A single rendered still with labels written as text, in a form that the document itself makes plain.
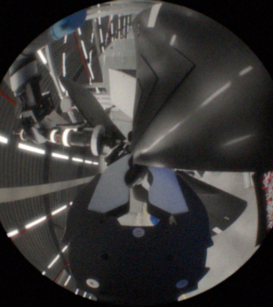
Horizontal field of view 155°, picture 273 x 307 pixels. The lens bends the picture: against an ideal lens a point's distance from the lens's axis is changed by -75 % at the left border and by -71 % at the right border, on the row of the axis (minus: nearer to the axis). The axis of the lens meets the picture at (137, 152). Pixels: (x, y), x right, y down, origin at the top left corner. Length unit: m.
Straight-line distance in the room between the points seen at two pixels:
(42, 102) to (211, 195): 0.44
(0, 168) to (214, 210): 5.24
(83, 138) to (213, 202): 0.33
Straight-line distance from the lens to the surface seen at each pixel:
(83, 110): 0.32
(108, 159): 0.28
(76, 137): 0.26
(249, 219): 1.34
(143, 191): 0.47
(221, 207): 0.28
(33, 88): 0.27
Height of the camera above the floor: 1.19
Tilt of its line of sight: 3 degrees down
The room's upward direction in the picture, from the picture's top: 83 degrees counter-clockwise
